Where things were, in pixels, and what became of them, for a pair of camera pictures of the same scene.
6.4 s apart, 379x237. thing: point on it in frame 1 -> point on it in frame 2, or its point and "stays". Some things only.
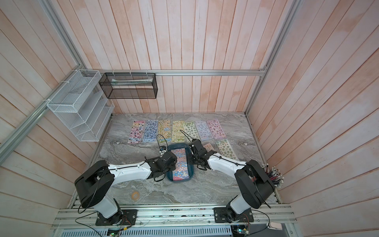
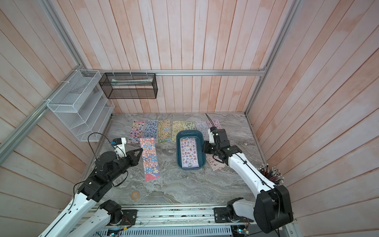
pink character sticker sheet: [216, 131] stays
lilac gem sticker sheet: [204, 130] stays
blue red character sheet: [181, 172] -> [150, 158]
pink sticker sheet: [136, 133] stays
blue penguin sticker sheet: [151, 131] stays
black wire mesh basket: [129, 85] stays
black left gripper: [172, 167] -> [132, 156]
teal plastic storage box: [184, 171] -> [191, 134]
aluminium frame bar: [174, 71] stays
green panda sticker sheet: [177, 136] stays
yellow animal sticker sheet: [164, 131] stays
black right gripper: [189, 161] -> [206, 147]
